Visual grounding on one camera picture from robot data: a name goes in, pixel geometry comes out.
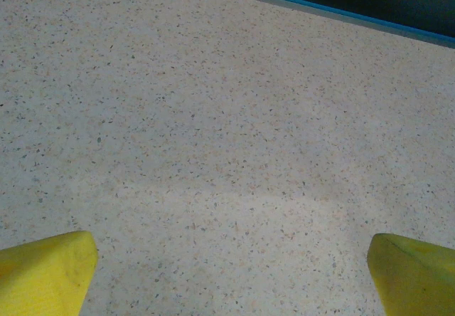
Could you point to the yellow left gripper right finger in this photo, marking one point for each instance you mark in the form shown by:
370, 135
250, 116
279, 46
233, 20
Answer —
416, 280

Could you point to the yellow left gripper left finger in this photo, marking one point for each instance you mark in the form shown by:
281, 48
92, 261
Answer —
35, 284

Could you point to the blue table edge strip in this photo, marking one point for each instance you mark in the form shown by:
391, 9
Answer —
355, 16

